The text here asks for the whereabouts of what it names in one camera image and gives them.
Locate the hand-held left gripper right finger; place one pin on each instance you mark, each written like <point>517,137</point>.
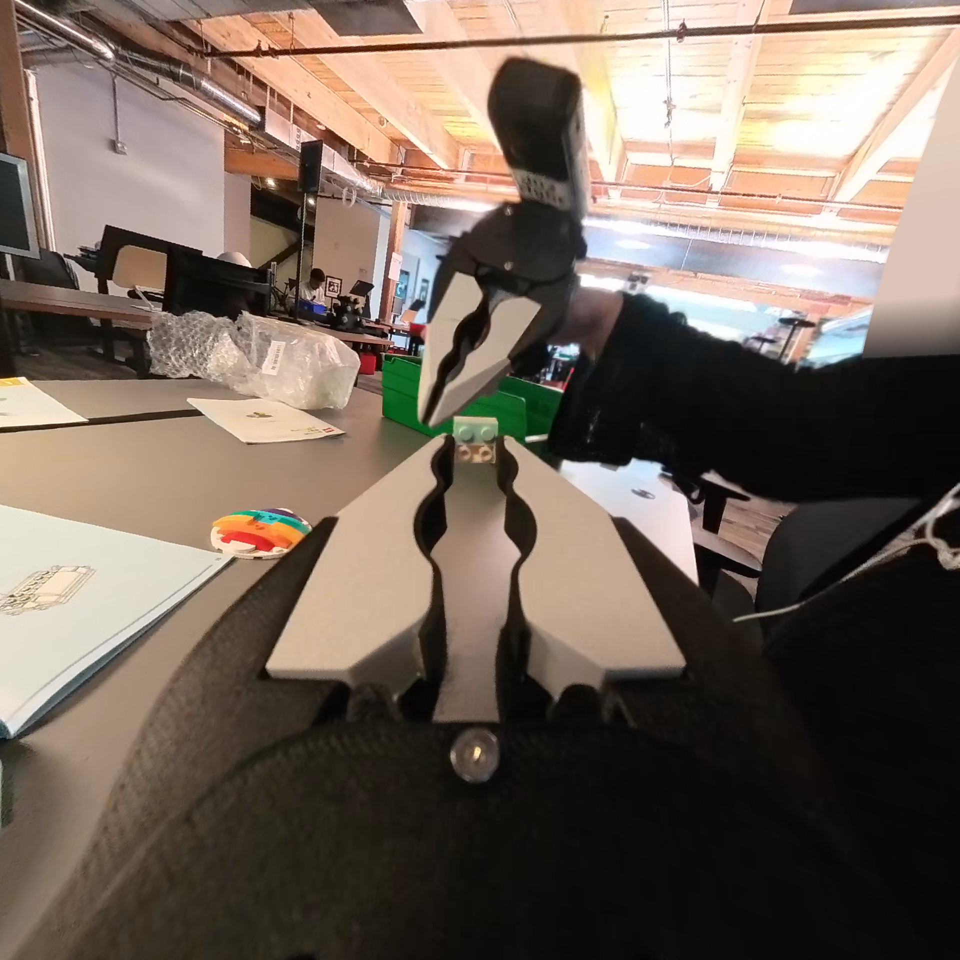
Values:
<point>600,592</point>

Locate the bubble wrap bundle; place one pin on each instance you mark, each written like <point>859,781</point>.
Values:
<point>300,364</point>

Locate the black monitor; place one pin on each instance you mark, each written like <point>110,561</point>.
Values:
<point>214,285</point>

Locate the person's right hand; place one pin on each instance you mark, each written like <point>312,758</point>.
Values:
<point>596,322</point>

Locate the black ceiling pipe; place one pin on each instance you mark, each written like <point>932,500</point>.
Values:
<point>450,41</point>

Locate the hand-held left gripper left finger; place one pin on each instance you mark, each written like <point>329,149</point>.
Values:
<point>352,592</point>

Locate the white booklet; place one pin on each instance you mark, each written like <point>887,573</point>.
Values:
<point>262,420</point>

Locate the silver ventilation duct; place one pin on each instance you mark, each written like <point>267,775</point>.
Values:
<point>150,67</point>

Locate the green plastic bin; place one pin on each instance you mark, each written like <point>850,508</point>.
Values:
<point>401,390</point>

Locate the rainbow lego piece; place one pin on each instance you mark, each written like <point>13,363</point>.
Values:
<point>259,534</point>

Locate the dark wooden desk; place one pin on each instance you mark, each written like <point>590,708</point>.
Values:
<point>67,300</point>

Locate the beige chair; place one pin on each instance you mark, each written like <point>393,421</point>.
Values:
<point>141,270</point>

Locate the person's right forearm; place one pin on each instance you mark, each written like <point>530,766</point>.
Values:
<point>750,405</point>

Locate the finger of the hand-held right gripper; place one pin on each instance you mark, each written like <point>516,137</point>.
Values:
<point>510,330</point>
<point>441,337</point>

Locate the black speaker on pole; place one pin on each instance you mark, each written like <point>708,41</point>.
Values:
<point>311,165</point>

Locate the light blue instruction booklet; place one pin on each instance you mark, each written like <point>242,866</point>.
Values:
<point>82,600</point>

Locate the black chair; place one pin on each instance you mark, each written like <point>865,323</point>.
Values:
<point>724,510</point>

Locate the green and tan lego piece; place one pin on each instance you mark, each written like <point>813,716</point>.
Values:
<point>476,439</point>

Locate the person's black clothing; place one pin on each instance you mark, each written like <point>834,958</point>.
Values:
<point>885,750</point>

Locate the computer monitor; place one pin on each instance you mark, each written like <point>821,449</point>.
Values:
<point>15,206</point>

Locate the white paper sheet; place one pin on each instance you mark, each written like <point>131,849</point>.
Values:
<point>30,405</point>

